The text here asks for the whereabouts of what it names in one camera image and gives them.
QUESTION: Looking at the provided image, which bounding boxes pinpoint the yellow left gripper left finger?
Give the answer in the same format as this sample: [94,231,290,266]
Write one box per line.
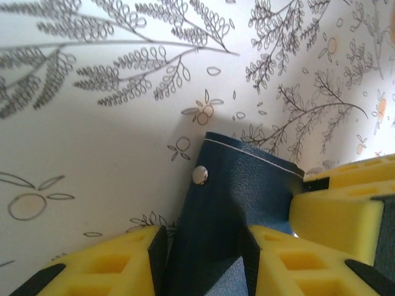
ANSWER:
[9,224,169,296]

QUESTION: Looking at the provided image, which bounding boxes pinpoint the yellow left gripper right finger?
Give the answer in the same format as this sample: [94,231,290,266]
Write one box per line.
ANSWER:
[237,224,395,296]

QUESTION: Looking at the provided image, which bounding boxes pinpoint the blue leather card holder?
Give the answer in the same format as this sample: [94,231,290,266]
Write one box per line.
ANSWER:
[166,131,306,296]

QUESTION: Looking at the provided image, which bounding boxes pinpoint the floral patterned table cover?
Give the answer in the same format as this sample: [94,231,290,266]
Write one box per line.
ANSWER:
[0,0,395,296]

